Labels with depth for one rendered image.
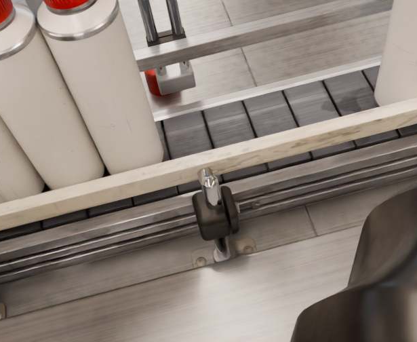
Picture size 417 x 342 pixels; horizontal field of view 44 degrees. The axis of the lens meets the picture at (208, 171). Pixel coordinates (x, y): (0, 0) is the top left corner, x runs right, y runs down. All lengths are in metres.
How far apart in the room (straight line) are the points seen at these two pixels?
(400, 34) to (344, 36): 0.21
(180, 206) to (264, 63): 0.23
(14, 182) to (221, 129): 0.18
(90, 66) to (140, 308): 0.17
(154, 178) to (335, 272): 0.15
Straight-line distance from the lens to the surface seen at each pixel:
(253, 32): 0.42
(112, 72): 0.35
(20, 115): 0.37
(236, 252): 0.45
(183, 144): 0.46
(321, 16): 0.44
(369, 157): 0.45
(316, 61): 0.59
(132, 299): 0.39
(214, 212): 0.37
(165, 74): 0.49
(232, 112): 0.47
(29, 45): 0.34
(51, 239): 0.44
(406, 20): 0.41
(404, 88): 0.45
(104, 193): 0.41
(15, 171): 0.43
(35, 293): 0.48
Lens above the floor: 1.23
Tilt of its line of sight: 54 degrees down
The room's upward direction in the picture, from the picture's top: 11 degrees counter-clockwise
